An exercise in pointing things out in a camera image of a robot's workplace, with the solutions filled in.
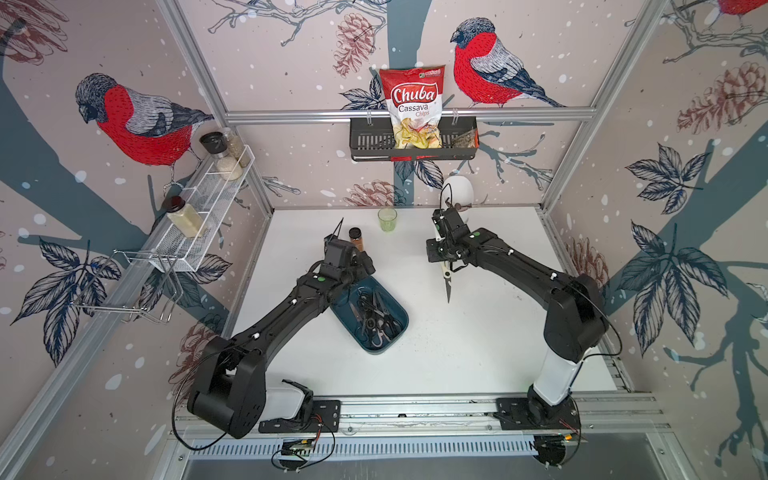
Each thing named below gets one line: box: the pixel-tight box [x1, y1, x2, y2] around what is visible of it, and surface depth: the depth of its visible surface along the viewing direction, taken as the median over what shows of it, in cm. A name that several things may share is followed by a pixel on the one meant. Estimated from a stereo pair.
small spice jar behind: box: [224, 127, 251, 168], surface depth 87 cm
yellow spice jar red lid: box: [162, 196, 203, 238], surface depth 69 cm
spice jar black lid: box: [199, 131, 243, 181], surface depth 83 cm
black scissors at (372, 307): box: [357, 288, 387, 332], surface depth 92 cm
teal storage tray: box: [330, 276, 410, 355], surface depth 90 cm
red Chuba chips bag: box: [379, 65, 445, 149], surface depth 84 cm
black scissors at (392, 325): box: [371, 290, 403, 339], surface depth 90 cm
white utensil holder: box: [442, 175, 475, 209], surface depth 112 cm
